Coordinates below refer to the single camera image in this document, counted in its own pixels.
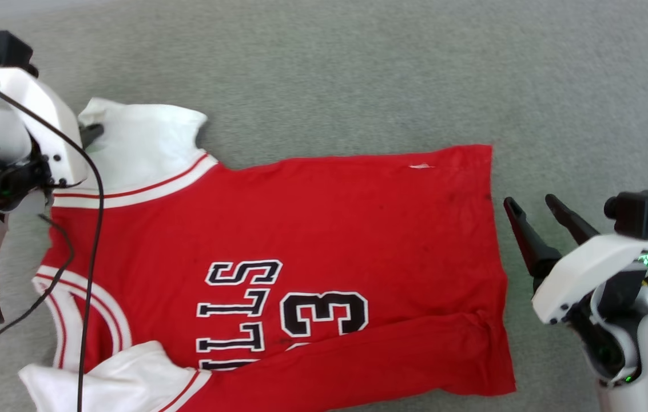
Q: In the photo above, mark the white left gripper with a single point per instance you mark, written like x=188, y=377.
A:
x=43, y=114

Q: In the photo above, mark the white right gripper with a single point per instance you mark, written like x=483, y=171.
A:
x=587, y=274

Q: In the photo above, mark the red and white basketball jersey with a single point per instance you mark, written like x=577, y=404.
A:
x=329, y=240

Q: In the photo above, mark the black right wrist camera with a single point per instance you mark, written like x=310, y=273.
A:
x=641, y=213

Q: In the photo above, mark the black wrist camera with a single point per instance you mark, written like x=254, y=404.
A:
x=6, y=51
x=641, y=213

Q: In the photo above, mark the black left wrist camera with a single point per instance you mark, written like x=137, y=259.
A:
x=6, y=51

